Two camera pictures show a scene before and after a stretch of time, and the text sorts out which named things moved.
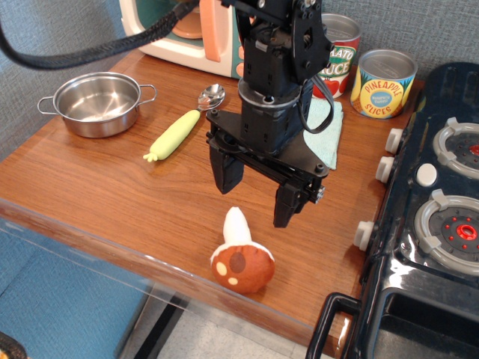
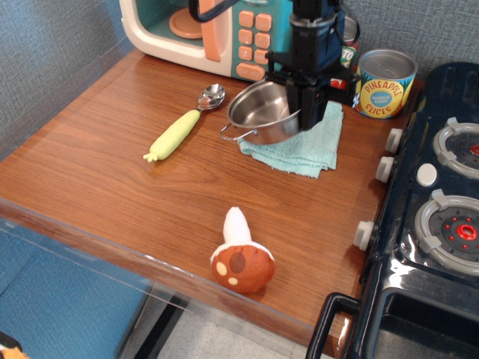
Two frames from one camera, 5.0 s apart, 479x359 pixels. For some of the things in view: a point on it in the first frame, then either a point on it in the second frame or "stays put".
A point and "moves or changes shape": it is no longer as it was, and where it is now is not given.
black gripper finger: (227, 172) -> (294, 94)
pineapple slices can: (383, 83) stays put
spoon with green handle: (210, 96) stays put
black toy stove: (418, 292) stays put
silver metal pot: (98, 105) moves or changes shape
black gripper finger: (289, 200) -> (313, 100)
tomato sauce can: (344, 31) stays put
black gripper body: (267, 130) -> (316, 37)
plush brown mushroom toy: (240, 264) stays put
